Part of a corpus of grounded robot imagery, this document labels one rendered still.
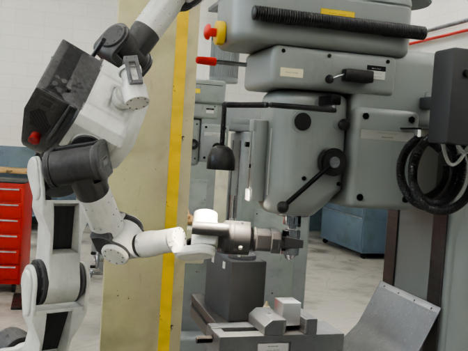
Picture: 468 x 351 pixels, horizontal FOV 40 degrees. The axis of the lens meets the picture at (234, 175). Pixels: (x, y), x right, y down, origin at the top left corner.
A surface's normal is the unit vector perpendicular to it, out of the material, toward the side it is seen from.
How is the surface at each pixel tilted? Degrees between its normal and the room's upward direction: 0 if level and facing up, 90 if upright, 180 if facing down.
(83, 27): 90
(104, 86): 58
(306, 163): 90
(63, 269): 81
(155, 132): 90
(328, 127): 90
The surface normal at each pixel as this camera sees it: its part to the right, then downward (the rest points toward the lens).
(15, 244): 0.14, 0.06
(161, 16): 0.54, 0.13
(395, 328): -0.82, -0.50
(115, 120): 0.54, -0.46
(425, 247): -0.96, -0.04
